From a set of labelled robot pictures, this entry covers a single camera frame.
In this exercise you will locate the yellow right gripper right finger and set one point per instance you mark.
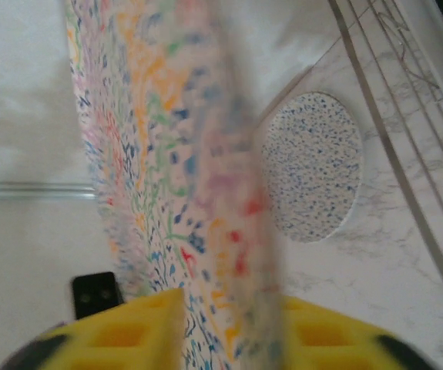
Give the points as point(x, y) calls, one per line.
point(340, 354)

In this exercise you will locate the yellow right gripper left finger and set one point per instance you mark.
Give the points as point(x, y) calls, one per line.
point(159, 347)

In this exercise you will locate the multicolour speckled plate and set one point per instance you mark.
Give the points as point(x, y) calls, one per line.
point(159, 154)

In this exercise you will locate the blue speckled white plate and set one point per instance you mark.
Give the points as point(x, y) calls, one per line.
point(313, 169)

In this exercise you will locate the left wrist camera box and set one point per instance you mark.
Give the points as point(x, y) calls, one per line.
point(94, 294)

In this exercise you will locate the aluminium frame post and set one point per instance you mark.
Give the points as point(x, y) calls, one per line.
point(32, 190)

